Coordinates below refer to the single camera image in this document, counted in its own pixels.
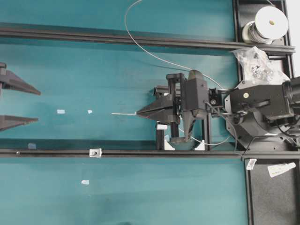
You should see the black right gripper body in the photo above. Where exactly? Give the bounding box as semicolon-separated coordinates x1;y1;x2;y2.
166;73;184;143

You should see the black aluminium rail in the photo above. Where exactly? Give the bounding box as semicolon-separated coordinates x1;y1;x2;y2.
0;22;296;55
0;149;300;160

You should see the small white label tag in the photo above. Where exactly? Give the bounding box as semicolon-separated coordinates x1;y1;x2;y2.
246;158;257;170

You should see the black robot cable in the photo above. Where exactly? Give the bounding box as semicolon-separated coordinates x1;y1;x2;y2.
203;100;300;162

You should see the lower black aluminium rail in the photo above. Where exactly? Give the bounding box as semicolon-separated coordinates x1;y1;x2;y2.
0;149;300;160

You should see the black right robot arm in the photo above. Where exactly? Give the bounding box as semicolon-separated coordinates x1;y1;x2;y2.
136;70;300;148

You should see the thin grey steel wire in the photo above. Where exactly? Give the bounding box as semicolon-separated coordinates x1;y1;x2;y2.
111;0;272;146

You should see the white glue tube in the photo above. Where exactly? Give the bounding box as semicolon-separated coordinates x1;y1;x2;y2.
267;162;296;178

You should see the black square wire holder frame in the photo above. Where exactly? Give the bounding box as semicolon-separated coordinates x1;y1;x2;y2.
154;86;212;151

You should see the white wire spool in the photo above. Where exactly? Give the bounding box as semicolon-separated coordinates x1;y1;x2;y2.
242;6;289;45

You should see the blue tape piece on rail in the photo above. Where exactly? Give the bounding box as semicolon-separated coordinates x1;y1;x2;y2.
28;143;37;150

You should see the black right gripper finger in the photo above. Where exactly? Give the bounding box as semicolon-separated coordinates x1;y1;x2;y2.
136;110;180;124
136;97;176;114

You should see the grey metal fitting with hole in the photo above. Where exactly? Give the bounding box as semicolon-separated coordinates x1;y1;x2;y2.
89;148;102;158

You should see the white wire clamp block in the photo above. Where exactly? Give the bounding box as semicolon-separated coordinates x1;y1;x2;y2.
156;124;168;130

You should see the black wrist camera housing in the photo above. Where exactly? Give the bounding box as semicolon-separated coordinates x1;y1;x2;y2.
181;70;209;142

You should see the upper black aluminium rail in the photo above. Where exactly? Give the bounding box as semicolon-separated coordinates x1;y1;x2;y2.
0;22;296;55

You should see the clear plastic bag of screws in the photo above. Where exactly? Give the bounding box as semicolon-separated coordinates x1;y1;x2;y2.
232;46;290;86

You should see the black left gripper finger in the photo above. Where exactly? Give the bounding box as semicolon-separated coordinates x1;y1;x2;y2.
0;62;41;95
0;115;38;131

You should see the black base frame right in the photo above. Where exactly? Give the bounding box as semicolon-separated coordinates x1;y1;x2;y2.
232;0;300;225

